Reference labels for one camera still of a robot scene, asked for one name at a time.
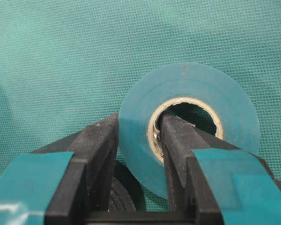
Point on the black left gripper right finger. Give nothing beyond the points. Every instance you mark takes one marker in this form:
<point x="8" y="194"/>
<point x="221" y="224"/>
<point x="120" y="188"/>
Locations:
<point x="213" y="181"/>

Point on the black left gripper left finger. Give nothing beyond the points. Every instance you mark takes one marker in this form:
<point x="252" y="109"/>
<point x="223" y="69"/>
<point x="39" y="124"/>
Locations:
<point x="86" y="183"/>

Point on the green tape roll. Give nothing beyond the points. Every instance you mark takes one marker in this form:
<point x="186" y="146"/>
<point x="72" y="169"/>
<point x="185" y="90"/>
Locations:
<point x="202" y="95"/>

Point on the black tape roll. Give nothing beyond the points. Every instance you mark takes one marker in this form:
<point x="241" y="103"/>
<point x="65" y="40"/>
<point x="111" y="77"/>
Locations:
<point x="126" y="191"/>

